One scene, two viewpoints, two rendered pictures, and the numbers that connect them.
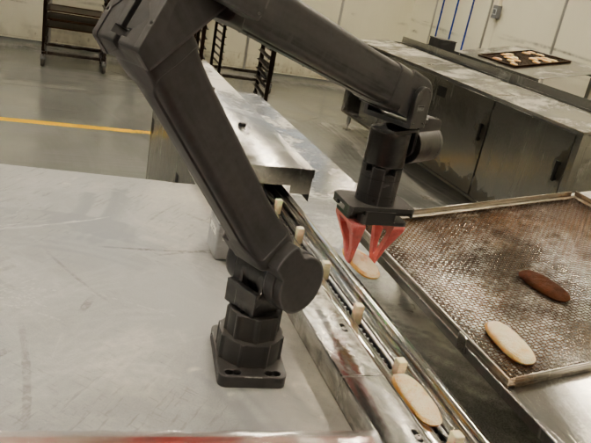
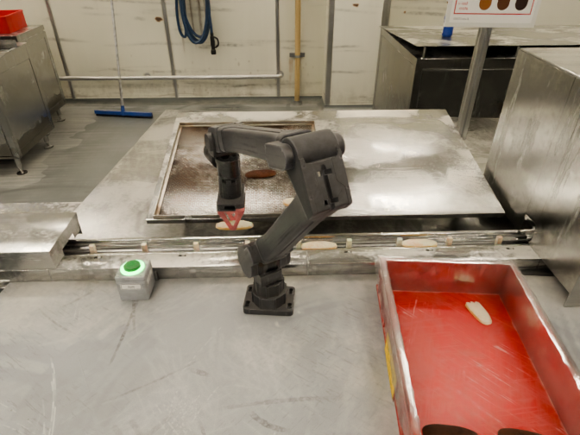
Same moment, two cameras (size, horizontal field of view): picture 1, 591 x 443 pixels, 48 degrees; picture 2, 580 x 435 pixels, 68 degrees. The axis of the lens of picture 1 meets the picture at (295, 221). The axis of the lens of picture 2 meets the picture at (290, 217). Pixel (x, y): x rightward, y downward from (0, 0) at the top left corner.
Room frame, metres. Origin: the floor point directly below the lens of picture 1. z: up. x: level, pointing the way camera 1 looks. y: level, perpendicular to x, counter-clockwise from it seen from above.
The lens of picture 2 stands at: (0.44, 0.73, 1.58)
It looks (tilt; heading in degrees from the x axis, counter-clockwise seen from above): 34 degrees down; 290
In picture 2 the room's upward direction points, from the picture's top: straight up
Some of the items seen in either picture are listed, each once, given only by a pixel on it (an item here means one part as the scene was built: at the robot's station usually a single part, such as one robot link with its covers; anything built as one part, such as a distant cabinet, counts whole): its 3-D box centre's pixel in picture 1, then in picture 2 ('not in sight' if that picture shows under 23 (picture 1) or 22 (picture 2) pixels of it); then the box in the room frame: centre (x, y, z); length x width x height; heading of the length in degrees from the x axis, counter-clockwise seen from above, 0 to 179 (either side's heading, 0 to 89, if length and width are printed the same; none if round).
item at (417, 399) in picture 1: (416, 396); (318, 245); (0.68, -0.19, 0.86); 0.10 x 0.04 x 0.01; 22
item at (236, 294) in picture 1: (269, 276); (261, 261); (0.76, 0.02, 0.94); 0.09 x 0.05 x 0.10; 139
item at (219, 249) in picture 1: (232, 241); (137, 283); (1.07, 0.10, 0.84); 0.08 x 0.08 x 0.11; 22
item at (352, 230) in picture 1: (362, 233); (232, 212); (0.90, -0.10, 0.97); 0.07 x 0.07 x 0.09; 22
